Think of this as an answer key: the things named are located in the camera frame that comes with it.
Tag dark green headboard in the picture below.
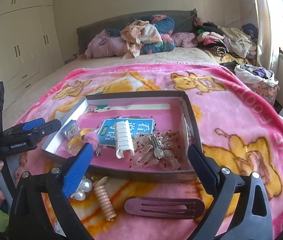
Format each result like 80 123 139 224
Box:
77 8 198 55

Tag yellow bangles in bag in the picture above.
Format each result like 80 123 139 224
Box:
66 128 93 155

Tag cream built-in wardrobe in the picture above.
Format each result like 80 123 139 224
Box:
0 0 65 107

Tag pink cartoon fleece blanket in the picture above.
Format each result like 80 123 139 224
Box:
15 62 283 239

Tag cream curtain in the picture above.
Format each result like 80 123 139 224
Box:
254 0 281 73

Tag beige spiral hair clip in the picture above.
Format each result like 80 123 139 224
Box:
91 176 117 222

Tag shallow dark cardboard box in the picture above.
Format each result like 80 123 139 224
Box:
42 90 202 183

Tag sheer glitter bow clip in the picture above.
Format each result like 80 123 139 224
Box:
130 130 185 171

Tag pearl translucent hair claw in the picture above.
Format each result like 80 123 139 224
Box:
70 176 93 201

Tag pink fluffy pompom hair tie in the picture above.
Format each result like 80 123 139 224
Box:
81 131 100 153

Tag pile of folded bedding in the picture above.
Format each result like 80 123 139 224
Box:
81 15 196 59

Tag white plastic hair claw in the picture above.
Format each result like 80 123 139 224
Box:
114 120 135 159

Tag blue printed card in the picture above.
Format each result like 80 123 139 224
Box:
96 117 156 149

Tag pile of clothes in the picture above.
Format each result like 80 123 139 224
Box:
193 17 279 105

